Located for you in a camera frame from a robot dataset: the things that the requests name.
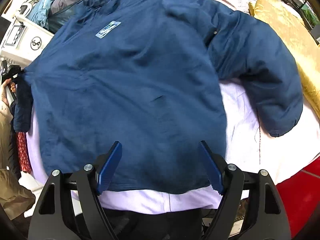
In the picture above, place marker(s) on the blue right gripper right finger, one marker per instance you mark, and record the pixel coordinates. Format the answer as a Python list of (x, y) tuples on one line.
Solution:
[(213, 172)]

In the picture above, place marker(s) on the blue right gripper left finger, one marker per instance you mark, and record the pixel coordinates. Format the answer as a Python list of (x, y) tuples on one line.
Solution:
[(106, 165)]

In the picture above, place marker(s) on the navy blue padded jacket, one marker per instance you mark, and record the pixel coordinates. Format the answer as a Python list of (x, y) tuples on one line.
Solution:
[(146, 73)]

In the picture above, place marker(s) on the person's left hand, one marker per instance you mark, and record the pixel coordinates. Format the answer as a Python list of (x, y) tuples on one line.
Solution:
[(8, 84)]

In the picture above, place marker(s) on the white appliance with logo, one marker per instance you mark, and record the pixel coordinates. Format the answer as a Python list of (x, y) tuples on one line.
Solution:
[(23, 41)]

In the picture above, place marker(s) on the pink white bed cover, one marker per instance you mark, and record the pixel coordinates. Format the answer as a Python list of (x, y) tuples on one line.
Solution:
[(284, 156)]

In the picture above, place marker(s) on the lilac bed sheet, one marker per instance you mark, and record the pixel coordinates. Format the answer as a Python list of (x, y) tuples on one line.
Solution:
[(242, 135)]

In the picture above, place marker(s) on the light blue garment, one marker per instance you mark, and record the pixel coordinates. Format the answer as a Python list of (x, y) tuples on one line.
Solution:
[(40, 12)]

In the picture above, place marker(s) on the red patterned cloth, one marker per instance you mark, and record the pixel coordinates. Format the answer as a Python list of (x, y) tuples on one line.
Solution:
[(23, 155)]

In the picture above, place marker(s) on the red bed base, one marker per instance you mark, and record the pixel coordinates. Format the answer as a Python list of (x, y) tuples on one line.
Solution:
[(300, 196)]

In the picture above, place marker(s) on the khaki trousers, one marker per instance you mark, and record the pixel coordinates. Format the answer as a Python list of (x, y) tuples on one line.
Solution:
[(15, 199)]

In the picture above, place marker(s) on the gold satin pillow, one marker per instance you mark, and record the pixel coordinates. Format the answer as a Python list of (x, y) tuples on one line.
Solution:
[(291, 29)]

